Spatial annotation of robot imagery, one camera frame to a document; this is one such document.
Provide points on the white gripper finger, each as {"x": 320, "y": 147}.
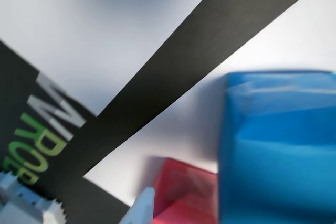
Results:
{"x": 141, "y": 211}

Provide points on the white paper sheet marked home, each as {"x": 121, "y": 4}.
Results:
{"x": 262, "y": 37}

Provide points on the pink box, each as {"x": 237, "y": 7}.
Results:
{"x": 183, "y": 190}

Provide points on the blue box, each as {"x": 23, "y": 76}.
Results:
{"x": 275, "y": 142}

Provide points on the dark grey mat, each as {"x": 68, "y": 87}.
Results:
{"x": 162, "y": 77}

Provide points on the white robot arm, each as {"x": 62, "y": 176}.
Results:
{"x": 31, "y": 205}

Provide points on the white paper sheet marked 1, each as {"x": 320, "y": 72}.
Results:
{"x": 92, "y": 24}

